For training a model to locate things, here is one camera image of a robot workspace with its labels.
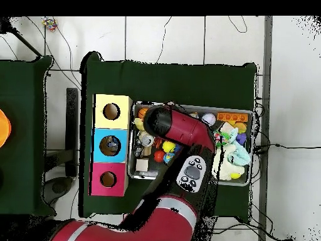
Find wooden box with three holes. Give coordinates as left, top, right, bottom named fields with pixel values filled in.
left=90, top=94, right=134, bottom=198

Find small red ball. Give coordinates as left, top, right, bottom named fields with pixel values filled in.
left=154, top=150, right=166, bottom=164

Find small orange basketball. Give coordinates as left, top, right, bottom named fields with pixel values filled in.
left=137, top=107, right=150, bottom=120

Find small white baseball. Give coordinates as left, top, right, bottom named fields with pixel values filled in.
left=201, top=112, right=217, bottom=127

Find white knitted cloth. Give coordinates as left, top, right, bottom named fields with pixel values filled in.
left=213, top=142, right=246, bottom=181

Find crushed silver can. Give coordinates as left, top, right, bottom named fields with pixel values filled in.
left=139, top=131, right=155, bottom=148

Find orange toy building block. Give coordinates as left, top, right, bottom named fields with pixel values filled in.
left=216, top=111, right=250, bottom=122

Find mint green knitted cloth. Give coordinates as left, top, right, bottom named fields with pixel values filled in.
left=228, top=140, right=251, bottom=166

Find orange round object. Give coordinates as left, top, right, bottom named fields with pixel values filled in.
left=0, top=109, right=12, bottom=148

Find clear plastic bottle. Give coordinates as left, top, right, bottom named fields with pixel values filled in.
left=104, top=140, right=120, bottom=153

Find small yellow duck toy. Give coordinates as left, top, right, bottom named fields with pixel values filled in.
left=134, top=117, right=146, bottom=131

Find green cloth side table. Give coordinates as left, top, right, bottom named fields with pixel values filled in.
left=0, top=55, right=55, bottom=217

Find clear wire mesh bin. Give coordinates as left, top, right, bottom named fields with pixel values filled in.
left=127, top=102, right=254, bottom=188

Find small colourful floor toy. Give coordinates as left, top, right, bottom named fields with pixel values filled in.
left=42, top=17, right=58, bottom=32

